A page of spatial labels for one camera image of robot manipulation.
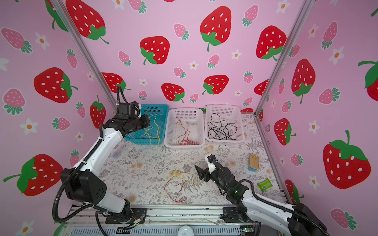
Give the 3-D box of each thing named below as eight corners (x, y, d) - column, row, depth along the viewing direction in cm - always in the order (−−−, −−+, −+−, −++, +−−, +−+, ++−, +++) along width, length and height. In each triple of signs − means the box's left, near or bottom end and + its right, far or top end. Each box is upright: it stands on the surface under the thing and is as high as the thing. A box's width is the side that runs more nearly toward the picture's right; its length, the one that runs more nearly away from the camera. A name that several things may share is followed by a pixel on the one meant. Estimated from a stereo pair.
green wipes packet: (262, 192, 84) (264, 191, 82) (256, 184, 87) (257, 182, 85) (272, 186, 86) (273, 185, 84) (266, 178, 89) (267, 177, 87)
